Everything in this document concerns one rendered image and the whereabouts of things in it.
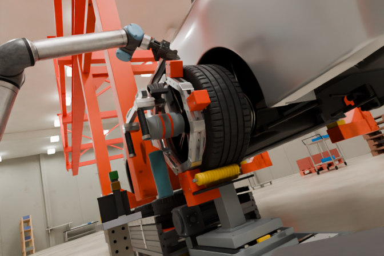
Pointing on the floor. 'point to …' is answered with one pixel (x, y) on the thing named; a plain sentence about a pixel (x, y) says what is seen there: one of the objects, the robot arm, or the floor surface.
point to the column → (119, 241)
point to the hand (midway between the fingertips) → (178, 58)
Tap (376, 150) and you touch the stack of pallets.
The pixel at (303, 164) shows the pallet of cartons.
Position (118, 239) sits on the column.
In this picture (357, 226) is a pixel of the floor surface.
